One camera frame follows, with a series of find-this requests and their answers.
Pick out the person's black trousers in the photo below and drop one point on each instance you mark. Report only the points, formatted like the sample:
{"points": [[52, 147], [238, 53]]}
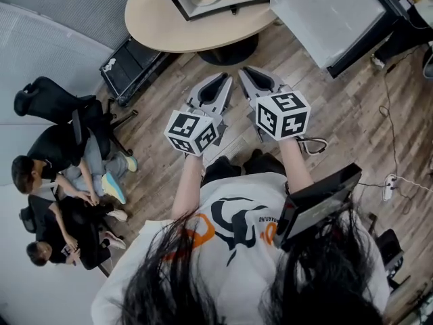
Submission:
{"points": [[260, 162]]}

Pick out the white power strip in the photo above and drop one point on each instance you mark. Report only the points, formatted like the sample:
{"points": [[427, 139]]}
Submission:
{"points": [[389, 188]]}

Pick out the black mini fridge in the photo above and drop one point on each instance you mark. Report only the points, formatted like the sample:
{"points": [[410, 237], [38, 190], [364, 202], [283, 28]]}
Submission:
{"points": [[324, 19]]}

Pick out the person's white printed shirt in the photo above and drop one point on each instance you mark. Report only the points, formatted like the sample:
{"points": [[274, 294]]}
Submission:
{"points": [[236, 283]]}

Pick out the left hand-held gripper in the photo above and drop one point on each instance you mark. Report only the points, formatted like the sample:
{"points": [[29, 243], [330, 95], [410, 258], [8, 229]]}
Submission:
{"points": [[189, 130]]}

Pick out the round beige table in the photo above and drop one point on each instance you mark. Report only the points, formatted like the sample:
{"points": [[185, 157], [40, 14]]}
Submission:
{"points": [[159, 22]]}

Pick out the black flat case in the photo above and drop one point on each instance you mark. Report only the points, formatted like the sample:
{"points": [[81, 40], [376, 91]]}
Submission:
{"points": [[135, 63]]}

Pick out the person's left forearm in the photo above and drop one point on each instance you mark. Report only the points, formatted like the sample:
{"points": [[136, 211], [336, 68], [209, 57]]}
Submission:
{"points": [[186, 188]]}

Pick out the white crumpled paper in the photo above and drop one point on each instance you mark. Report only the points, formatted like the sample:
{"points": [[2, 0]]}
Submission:
{"points": [[109, 65]]}

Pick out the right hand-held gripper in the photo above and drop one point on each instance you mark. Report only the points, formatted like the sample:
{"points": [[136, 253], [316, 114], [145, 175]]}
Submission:
{"points": [[284, 117]]}

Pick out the person's right forearm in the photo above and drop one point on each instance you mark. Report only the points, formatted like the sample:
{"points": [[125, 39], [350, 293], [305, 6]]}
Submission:
{"points": [[296, 168]]}

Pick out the black mesh office chair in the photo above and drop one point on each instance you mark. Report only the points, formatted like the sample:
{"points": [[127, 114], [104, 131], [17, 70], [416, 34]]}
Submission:
{"points": [[50, 100]]}

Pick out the black screen device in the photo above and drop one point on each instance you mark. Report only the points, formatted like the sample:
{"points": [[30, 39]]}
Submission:
{"points": [[314, 205]]}

